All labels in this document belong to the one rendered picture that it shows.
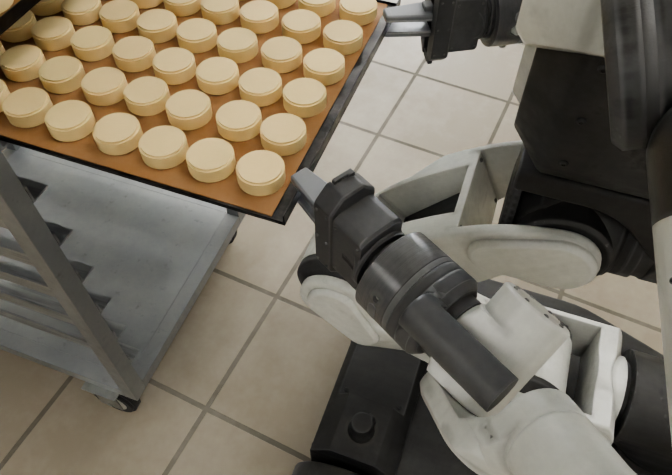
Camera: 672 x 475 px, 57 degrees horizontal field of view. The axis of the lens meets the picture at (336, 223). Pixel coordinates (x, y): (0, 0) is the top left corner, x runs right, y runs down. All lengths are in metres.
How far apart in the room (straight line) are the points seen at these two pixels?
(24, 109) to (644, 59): 0.63
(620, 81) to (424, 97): 1.63
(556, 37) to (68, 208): 1.25
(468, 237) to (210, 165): 0.30
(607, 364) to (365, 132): 1.01
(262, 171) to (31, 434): 0.96
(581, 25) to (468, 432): 0.29
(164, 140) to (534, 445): 0.46
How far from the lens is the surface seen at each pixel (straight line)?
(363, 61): 0.79
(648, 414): 1.08
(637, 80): 0.32
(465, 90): 1.98
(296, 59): 0.77
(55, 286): 0.94
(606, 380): 1.08
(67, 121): 0.74
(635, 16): 0.33
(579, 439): 0.44
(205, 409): 1.37
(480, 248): 0.73
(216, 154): 0.65
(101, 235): 1.47
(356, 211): 0.56
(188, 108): 0.71
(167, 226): 1.44
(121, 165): 0.70
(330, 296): 0.90
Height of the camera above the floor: 1.25
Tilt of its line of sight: 52 degrees down
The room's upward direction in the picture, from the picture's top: straight up
